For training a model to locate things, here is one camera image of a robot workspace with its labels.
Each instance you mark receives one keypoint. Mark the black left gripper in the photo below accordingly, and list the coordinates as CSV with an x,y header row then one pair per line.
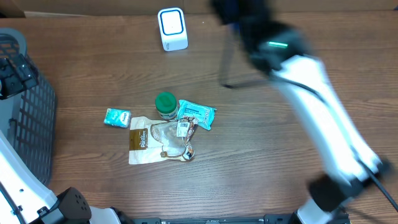
x,y
17,83

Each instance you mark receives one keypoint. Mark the teal tissue pack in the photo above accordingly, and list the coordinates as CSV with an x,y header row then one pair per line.
x,y
118,118

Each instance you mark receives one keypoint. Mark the beige snack pouch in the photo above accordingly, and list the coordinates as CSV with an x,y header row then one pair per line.
x,y
153,141

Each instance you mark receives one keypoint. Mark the green lid jar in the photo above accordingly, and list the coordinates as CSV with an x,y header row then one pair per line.
x,y
166,105

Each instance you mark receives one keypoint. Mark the teal wet wipes pack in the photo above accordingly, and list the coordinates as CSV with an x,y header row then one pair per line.
x,y
205,115

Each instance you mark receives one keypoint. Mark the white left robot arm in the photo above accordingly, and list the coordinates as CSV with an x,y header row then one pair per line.
x,y
24,199

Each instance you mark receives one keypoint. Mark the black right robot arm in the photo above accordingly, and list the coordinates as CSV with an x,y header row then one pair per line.
x,y
281,52

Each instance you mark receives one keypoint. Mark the white barcode scanner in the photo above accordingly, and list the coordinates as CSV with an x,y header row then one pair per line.
x,y
172,28

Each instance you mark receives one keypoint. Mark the dark grey mesh basket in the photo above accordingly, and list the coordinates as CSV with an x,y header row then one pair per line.
x,y
28,118

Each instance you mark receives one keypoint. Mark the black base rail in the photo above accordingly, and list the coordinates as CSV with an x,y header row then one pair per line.
x,y
266,219

